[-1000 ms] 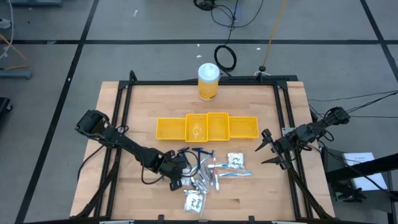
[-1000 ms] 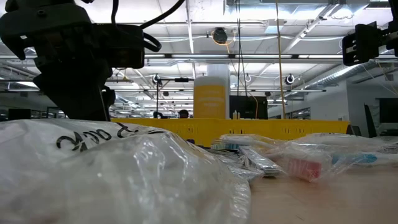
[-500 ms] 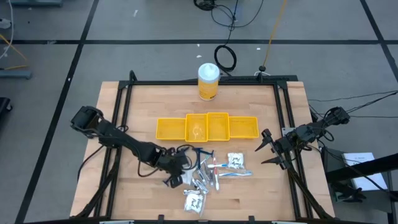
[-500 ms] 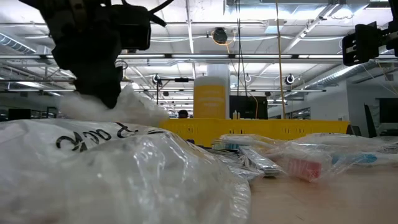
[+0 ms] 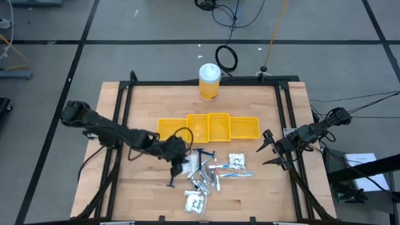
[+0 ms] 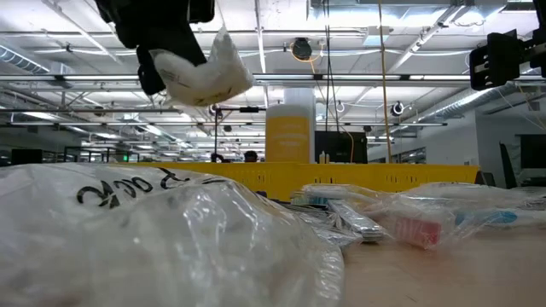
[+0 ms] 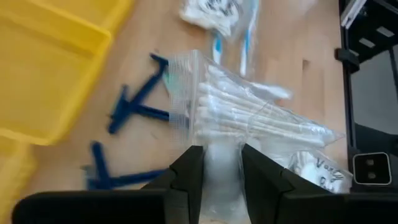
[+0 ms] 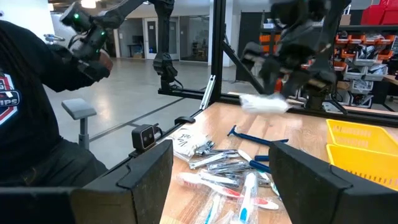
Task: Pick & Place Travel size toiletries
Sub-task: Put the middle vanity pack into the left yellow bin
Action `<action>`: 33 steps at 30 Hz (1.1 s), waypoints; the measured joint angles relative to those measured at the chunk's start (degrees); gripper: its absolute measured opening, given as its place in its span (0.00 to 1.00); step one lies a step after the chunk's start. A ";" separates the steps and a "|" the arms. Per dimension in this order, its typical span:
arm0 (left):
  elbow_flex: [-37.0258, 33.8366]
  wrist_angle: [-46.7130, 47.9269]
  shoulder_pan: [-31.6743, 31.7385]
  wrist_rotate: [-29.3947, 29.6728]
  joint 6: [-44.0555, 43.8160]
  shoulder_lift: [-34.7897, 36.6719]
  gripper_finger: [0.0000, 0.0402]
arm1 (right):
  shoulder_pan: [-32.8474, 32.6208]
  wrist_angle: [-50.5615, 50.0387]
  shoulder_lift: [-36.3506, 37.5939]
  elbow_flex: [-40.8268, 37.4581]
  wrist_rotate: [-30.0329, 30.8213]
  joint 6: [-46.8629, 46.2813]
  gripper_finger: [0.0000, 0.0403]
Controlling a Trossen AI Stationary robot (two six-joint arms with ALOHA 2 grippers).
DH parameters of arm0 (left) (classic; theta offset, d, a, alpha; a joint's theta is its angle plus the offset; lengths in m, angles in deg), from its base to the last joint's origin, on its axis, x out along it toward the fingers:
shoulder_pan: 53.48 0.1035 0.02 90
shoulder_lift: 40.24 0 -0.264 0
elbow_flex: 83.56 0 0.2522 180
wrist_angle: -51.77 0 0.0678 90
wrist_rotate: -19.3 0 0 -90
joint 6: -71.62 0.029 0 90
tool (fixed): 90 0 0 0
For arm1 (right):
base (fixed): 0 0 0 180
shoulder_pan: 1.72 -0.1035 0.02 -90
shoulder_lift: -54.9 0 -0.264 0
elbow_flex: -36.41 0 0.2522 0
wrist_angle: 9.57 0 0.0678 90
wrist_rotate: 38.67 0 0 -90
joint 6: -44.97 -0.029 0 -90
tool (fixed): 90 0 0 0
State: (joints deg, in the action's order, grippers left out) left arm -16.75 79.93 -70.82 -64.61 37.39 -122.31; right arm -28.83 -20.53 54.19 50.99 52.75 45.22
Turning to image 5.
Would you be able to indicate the bare silver nail clipper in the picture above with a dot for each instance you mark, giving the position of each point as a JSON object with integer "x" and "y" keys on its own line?
{"x": 192, "y": 193}

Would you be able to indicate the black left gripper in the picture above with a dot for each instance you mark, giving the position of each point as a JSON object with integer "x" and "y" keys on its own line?
{"x": 173, "y": 148}

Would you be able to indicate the yellow plastic basket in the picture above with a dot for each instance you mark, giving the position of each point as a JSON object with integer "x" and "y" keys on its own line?
{"x": 219, "y": 128}
{"x": 168, "y": 131}
{"x": 197, "y": 123}
{"x": 245, "y": 128}

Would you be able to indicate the black side cart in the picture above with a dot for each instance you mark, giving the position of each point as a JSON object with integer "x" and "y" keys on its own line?
{"x": 334, "y": 162}

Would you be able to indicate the blue toothbrush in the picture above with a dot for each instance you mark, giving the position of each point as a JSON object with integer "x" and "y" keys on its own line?
{"x": 237, "y": 175}

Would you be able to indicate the green toothbrush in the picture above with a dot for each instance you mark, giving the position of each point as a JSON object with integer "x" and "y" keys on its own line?
{"x": 207, "y": 162}

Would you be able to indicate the clear bag of cotton pads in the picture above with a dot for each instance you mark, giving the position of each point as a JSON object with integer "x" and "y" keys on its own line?
{"x": 194, "y": 204}
{"x": 189, "y": 164}
{"x": 237, "y": 161}

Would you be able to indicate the white yellow wipes canister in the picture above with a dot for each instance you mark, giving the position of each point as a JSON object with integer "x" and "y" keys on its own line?
{"x": 209, "y": 84}

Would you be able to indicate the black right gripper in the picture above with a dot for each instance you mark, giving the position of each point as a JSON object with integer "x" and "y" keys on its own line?
{"x": 286, "y": 150}

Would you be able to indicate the grey blue floor base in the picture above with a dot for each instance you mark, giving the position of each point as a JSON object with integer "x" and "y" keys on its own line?
{"x": 37, "y": 3}
{"x": 15, "y": 75}

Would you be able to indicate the blue disposable razor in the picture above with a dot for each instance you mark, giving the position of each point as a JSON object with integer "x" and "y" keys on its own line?
{"x": 207, "y": 153}
{"x": 199, "y": 156}
{"x": 170, "y": 186}

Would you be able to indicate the white printed booklet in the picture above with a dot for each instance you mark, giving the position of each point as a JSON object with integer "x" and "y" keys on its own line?
{"x": 362, "y": 157}

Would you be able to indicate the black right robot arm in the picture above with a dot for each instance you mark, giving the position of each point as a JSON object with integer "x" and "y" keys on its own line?
{"x": 309, "y": 134}

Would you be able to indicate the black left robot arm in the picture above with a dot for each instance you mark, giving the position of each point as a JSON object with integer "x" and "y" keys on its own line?
{"x": 106, "y": 128}

